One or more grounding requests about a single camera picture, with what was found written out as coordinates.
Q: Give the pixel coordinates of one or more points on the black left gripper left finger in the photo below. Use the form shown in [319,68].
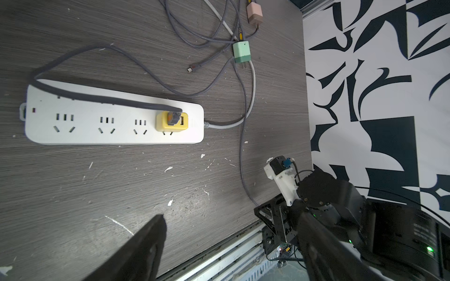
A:
[139,258]

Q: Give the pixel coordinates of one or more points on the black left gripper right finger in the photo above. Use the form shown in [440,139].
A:
[326,258]

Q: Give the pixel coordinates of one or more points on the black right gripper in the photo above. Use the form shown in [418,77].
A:
[278,230]

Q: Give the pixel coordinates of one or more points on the yellow USB wall charger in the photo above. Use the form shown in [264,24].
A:
[172,122]

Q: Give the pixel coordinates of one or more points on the grey USB cable yellow charger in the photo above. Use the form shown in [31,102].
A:
[35,79]

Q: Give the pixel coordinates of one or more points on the white power strip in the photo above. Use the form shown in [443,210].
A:
[53,120]

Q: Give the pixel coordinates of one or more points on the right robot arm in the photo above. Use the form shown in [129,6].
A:
[343,236]

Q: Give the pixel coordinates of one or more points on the green USB wall charger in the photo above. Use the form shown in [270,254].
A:
[241,52]

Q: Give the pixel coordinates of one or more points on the grey USB cable green charger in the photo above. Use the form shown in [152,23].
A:
[175,22]

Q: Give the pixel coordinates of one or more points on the pink USB wall charger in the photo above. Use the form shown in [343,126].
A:
[254,13]

